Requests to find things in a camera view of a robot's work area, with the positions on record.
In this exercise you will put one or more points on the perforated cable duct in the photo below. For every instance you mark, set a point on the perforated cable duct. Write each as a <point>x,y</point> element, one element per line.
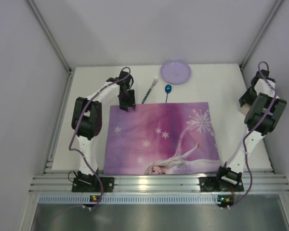
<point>132,199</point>

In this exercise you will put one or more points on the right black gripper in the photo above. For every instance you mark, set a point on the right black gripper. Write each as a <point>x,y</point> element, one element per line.
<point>243,100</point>

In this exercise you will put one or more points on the left aluminium frame post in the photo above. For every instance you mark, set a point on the left aluminium frame post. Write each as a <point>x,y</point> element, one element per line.
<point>42,23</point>

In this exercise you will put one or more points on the lilac plastic plate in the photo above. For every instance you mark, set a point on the lilac plastic plate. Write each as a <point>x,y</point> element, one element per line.
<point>175,72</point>

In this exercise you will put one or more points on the fork with teal handle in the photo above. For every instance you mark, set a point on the fork with teal handle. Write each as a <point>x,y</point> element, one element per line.
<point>150,89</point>

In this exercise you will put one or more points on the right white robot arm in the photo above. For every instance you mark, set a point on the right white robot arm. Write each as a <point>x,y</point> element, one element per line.
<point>265,111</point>

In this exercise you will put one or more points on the blue metallic spoon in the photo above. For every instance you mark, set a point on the blue metallic spoon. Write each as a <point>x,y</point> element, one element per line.
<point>168,89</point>

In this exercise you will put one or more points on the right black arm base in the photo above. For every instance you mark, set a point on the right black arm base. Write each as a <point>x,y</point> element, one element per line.
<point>212,184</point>

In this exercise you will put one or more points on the purple printed placemat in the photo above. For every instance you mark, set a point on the purple printed placemat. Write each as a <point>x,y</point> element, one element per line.
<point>161,138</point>

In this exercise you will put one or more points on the right aluminium frame post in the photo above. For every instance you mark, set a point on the right aluminium frame post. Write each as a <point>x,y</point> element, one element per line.
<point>262,32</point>

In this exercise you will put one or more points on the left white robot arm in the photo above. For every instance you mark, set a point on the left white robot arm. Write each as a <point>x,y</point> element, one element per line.
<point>88,117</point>

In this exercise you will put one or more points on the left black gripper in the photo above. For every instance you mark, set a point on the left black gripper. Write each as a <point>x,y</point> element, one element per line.
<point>126,103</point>

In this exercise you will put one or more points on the aluminium frame post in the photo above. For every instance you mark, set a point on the aluminium frame post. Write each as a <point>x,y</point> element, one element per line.
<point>42,23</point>
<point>262,32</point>

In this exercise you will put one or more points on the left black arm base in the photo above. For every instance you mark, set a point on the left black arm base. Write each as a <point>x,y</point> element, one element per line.
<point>92,184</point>

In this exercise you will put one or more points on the beige paper cup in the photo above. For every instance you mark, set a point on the beige paper cup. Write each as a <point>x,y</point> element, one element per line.
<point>245,109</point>

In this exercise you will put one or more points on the aluminium mounting rail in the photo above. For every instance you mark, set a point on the aluminium mounting rail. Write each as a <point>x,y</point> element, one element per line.
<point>262,183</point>

